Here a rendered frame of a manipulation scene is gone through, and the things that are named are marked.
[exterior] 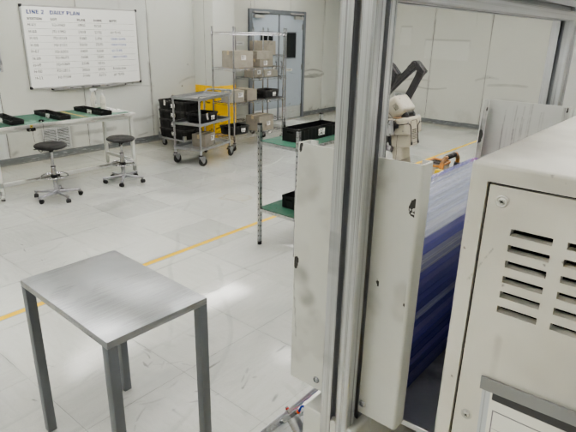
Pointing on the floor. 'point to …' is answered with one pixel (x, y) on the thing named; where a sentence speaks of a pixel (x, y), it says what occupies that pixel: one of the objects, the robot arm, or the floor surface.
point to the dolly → (176, 119)
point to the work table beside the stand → (114, 321)
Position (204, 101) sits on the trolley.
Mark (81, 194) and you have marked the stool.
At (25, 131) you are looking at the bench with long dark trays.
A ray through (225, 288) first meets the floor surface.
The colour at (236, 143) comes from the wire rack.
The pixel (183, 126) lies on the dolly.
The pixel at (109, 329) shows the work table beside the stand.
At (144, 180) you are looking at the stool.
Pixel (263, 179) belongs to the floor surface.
